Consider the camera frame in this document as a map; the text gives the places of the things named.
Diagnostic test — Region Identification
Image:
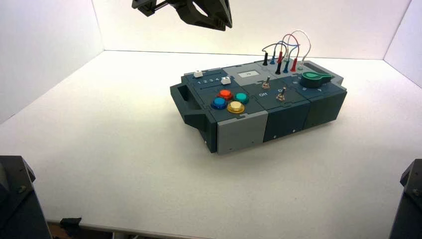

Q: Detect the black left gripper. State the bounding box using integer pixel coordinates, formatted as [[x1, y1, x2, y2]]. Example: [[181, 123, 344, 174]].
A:
[[131, 0, 233, 32]]

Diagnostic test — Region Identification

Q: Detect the red round push button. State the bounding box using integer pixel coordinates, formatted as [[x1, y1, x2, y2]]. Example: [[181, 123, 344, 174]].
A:
[[217, 89, 234, 101]]

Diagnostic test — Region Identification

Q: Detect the blue round push button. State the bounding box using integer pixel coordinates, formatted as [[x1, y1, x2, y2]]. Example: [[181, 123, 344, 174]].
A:
[[211, 97, 228, 111]]

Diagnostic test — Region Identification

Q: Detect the green round push button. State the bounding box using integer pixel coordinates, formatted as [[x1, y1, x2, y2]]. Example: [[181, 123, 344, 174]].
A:
[[234, 92, 250, 105]]

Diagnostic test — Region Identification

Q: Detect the yellow round push button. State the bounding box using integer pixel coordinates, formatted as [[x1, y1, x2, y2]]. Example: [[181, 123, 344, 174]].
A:
[[226, 101, 246, 115]]

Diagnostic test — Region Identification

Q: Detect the teal grey control box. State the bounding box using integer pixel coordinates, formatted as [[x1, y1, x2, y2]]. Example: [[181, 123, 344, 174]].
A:
[[170, 59, 348, 155]]

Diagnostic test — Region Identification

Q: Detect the green rotary knob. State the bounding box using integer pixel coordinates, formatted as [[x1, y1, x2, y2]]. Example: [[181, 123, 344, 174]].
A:
[[300, 71, 333, 89]]

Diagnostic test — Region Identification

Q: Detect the small black table clamp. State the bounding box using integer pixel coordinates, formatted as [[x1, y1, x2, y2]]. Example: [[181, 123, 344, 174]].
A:
[[59, 217, 83, 229]]

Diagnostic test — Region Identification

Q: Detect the black jumper cable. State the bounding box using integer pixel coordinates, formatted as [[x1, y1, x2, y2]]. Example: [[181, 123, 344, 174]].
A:
[[262, 43, 286, 64]]

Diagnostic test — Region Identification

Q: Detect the blue jumper cable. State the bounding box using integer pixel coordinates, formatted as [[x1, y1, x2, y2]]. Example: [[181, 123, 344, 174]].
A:
[[272, 40, 300, 62]]

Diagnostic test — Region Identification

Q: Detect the red jumper cable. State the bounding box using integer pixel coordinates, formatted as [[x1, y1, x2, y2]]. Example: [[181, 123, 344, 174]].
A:
[[279, 33, 300, 61]]

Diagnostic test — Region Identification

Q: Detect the white jumper cable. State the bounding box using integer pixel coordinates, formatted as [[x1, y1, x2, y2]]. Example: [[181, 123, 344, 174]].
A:
[[286, 29, 312, 67]]

